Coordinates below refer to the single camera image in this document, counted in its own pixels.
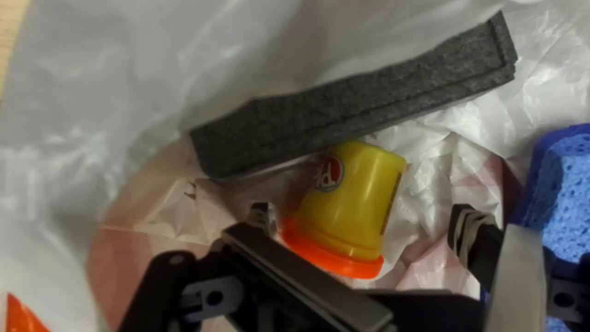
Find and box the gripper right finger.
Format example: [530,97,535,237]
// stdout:
[449,202,550,332]

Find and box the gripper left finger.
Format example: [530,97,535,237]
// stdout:
[220,200,397,332]

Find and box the yellow cup with orange lid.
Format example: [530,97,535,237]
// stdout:
[281,137,410,281]

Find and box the blue sponge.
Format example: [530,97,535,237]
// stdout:
[509,121,590,332]

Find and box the black foam block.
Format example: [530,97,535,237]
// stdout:
[189,8,520,180]

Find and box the white orange striped plastic bag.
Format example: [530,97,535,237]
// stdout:
[0,0,590,332]

